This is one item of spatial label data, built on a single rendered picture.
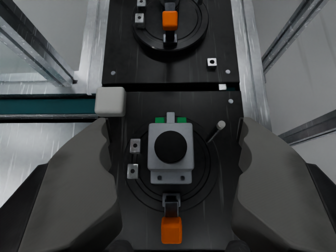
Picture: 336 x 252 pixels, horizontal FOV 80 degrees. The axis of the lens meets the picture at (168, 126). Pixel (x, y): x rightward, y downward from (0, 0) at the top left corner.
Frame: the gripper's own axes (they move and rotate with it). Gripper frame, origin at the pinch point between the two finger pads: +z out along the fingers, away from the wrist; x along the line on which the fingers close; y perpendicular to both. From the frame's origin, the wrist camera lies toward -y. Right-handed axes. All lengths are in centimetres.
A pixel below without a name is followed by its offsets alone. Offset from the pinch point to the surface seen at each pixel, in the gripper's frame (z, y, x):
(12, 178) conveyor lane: 15.1, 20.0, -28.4
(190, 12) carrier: 30.6, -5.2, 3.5
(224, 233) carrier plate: 5.8, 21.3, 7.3
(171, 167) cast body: 3.1, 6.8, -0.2
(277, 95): 32.0, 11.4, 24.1
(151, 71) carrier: 24.3, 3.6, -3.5
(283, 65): 37.7, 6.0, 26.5
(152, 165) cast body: 3.2, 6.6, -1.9
